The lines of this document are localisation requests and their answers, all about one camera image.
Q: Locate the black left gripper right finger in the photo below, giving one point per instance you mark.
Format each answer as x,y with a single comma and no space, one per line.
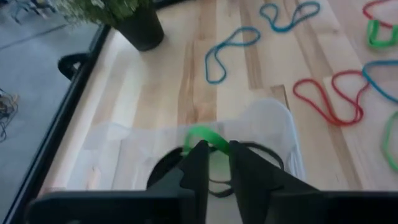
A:
248,174

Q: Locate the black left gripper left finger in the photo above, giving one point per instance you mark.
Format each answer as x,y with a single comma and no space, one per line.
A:
200,174

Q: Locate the wide green rubber band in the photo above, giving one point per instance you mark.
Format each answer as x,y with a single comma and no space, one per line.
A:
208,135

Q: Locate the black rubber band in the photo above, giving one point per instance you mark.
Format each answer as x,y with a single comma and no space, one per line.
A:
158,171

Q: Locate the red rubber band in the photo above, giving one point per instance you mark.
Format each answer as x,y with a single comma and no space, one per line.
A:
377,22
340,123

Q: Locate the blue rubber band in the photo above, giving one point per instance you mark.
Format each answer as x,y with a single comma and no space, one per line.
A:
364,71
206,63
281,30

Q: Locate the clear plastic bin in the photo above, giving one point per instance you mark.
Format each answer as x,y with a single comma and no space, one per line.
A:
124,155

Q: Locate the potted green plant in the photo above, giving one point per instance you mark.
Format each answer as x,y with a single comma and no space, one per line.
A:
124,18

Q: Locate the black frame bracket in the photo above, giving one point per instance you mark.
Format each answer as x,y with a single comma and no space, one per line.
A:
66,67

